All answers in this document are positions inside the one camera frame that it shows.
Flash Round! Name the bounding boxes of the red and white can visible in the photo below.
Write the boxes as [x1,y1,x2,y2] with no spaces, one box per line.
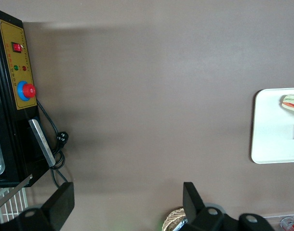
[280,217,294,231]

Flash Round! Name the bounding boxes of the clear plastic container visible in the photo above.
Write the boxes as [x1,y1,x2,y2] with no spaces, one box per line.
[262,212,294,231]

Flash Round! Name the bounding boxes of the woven wicker basket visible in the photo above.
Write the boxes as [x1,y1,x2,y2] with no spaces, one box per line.
[164,207,187,231]

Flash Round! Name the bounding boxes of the red emergency stop button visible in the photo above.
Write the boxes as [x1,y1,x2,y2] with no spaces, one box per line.
[16,80,37,101]

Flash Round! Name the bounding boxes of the black power cable with plug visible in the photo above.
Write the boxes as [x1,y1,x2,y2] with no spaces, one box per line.
[36,99,69,189]

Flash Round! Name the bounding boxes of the silver metal handle bar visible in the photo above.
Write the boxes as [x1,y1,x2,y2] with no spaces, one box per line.
[28,118,56,167]

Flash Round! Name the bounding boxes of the black machine housing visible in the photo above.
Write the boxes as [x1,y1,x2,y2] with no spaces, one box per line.
[0,7,51,189]

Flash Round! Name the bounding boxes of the thin metal strip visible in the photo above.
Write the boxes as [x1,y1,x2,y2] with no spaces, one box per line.
[0,175,33,213]

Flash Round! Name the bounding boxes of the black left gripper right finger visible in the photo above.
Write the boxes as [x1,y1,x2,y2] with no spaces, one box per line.
[179,181,275,231]

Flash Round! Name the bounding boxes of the yellow control panel plate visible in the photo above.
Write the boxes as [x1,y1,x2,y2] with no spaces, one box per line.
[0,19,38,111]

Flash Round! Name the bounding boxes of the toy sandwich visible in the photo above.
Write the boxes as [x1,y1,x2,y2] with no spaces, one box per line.
[279,94,294,114]

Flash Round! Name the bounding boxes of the white plastic tray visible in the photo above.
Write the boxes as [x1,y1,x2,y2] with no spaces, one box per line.
[251,88,294,165]

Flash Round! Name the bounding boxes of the shiny metal item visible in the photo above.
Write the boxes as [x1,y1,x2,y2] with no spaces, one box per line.
[172,216,190,231]

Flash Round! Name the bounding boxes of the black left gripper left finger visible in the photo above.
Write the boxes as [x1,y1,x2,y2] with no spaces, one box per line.
[0,181,75,231]

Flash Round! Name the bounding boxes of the white wire rack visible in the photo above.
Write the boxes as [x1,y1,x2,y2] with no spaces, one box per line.
[0,187,29,223]

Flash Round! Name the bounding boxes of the red rocker switch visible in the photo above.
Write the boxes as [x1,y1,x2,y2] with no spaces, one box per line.
[11,42,23,54]

